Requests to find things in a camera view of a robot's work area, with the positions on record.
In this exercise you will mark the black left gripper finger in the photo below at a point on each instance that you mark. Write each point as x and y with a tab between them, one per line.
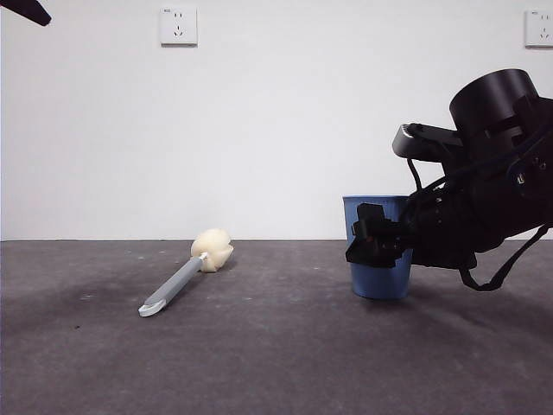
26	8

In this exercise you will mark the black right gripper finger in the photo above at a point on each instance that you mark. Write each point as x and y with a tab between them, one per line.
376	242

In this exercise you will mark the blue ribbed plastic cup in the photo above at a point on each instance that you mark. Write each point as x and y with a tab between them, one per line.
376	281

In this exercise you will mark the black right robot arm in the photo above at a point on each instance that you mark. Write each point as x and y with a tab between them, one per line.
492	104

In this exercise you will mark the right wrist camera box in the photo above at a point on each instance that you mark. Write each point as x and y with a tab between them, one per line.
423	140

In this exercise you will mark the white wall socket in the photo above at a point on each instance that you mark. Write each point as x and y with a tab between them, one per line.
540	28
179	26

